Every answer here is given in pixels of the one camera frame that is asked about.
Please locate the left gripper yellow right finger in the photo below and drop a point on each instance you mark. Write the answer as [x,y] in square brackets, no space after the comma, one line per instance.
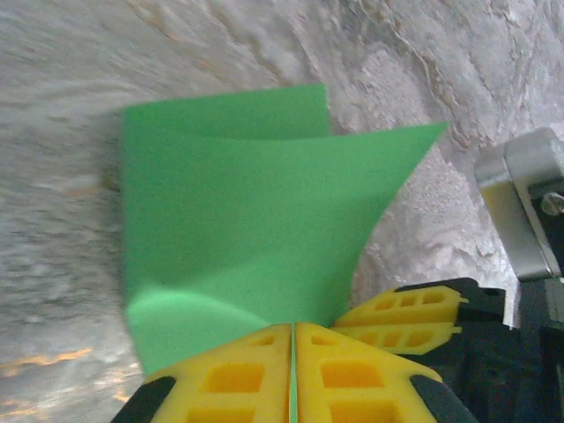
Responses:
[361,379]

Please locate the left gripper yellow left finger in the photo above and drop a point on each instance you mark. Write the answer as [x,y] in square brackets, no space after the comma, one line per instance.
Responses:
[229,379]

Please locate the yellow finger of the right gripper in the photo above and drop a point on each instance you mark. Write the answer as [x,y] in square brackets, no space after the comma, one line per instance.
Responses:
[410,304]
[396,339]

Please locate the green square paper sheet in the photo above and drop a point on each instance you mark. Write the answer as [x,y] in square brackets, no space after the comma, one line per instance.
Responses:
[247,220]

